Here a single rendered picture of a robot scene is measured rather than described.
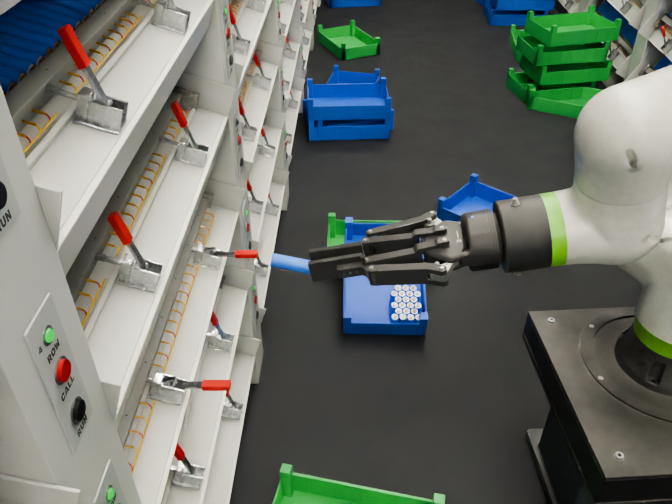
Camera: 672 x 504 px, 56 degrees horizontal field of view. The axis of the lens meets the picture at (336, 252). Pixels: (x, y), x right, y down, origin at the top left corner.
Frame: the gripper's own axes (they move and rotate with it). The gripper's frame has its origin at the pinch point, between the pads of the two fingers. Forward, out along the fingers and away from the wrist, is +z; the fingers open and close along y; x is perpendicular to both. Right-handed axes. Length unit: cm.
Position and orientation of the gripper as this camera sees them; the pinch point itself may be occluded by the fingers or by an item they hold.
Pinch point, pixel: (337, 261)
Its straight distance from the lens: 82.5
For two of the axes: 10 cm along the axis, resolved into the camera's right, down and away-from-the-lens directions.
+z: -9.8, 1.5, 1.4
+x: -2.0, -7.8, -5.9
